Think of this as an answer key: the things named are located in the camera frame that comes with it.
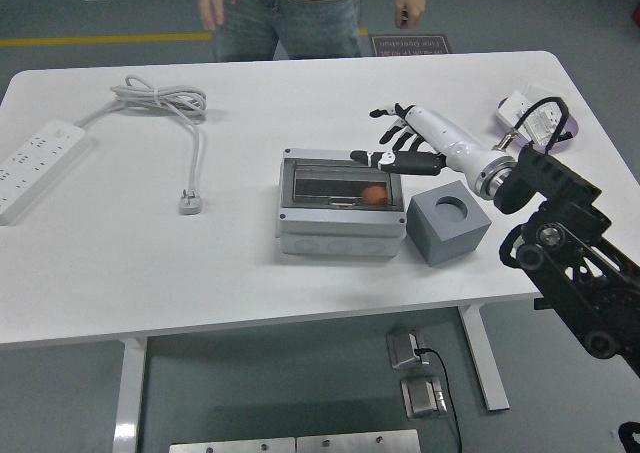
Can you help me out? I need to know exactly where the person's left hand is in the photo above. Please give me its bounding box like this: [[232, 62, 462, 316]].
[[393, 0, 428, 30]]

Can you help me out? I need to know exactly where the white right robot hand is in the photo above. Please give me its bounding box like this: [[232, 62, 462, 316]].
[[349, 102, 509, 188]]

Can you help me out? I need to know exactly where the orange cylindrical battery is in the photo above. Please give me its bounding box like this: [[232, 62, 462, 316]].
[[360, 185, 389, 207]]

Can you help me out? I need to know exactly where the transparent hinged box lid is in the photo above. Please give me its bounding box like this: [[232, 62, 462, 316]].
[[279, 156, 404, 212]]

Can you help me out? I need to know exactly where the grey plastic junction box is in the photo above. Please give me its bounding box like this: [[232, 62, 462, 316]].
[[276, 147, 407, 258]]

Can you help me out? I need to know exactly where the metal floor socket box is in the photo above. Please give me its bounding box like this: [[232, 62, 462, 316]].
[[385, 325, 429, 372], [399, 375, 448, 420]]

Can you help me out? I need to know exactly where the dark floor sign mat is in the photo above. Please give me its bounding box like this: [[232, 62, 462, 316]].
[[368, 33, 454, 58]]

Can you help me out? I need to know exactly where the white printed module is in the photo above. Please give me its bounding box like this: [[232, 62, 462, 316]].
[[522, 105, 564, 147]]

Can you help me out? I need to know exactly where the person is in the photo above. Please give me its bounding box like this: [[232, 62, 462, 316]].
[[212, 0, 375, 63]]

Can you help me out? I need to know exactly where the grey cube holder block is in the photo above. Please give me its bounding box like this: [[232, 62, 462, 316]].
[[405, 181, 492, 267]]

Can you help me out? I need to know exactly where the clear plastic bag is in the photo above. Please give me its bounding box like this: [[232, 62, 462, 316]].
[[522, 76, 569, 105]]

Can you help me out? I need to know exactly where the purple plastic tray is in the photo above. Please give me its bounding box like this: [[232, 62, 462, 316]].
[[494, 90, 582, 154]]

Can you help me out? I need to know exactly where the white table leg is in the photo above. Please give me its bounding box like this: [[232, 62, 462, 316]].
[[457, 303, 511, 414], [112, 336, 149, 453]]

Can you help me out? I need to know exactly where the white power strip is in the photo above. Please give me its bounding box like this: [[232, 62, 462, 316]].
[[0, 118, 94, 226]]

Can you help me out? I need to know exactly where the white power cord with plug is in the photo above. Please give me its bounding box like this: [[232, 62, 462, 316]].
[[77, 75, 209, 217]]

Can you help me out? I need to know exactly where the black floor cable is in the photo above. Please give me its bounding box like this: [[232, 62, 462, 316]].
[[414, 346, 464, 453]]

